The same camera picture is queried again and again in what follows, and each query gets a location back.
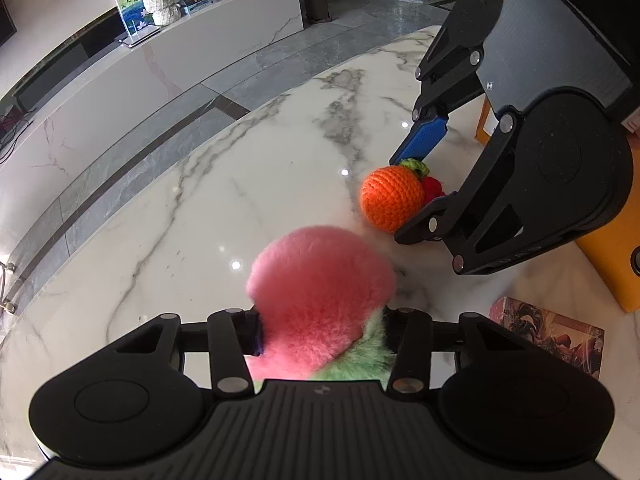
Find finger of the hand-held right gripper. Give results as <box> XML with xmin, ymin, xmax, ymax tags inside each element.
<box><xmin>389</xmin><ymin>10</ymin><xmax>489</xmax><ymax>166</ymax></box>
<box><xmin>394</xmin><ymin>105</ymin><xmax>577</xmax><ymax>277</ymax></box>

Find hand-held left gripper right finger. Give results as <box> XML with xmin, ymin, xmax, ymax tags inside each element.
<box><xmin>382</xmin><ymin>307</ymin><xmax>536</xmax><ymax>396</ymax></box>

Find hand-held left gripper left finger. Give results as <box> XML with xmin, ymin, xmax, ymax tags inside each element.
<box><xmin>107</xmin><ymin>309</ymin><xmax>266</xmax><ymax>397</ymax></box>

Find red crochet fruit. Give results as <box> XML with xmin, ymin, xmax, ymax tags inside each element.
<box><xmin>420</xmin><ymin>175</ymin><xmax>447</xmax><ymax>206</ymax></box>

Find orange crochet fruit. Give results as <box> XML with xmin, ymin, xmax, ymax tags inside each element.
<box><xmin>360</xmin><ymin>157</ymin><xmax>432</xmax><ymax>234</ymax></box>

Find pink peach plush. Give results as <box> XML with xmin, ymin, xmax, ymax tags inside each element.
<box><xmin>245</xmin><ymin>226</ymin><xmax>399</xmax><ymax>394</ymax></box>

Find printed card pack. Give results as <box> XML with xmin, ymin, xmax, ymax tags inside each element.
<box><xmin>489</xmin><ymin>296</ymin><xmax>605</xmax><ymax>380</ymax></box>

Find white marble television cabinet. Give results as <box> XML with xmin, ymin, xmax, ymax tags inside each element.
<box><xmin>0</xmin><ymin>0</ymin><xmax>305</xmax><ymax>128</ymax></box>

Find white woven pot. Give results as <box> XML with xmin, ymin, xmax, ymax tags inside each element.
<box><xmin>144</xmin><ymin>0</ymin><xmax>182</xmax><ymax>26</ymax></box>

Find grey flat tray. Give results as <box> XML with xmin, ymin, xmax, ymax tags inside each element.
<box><xmin>117</xmin><ymin>25</ymin><xmax>162</xmax><ymax>49</ymax></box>

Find black flat television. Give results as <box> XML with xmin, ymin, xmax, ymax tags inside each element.
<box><xmin>0</xmin><ymin>0</ymin><xmax>19</xmax><ymax>47</ymax></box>

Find black cables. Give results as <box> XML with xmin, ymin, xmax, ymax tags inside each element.
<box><xmin>0</xmin><ymin>111</ymin><xmax>32</xmax><ymax>162</ymax></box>

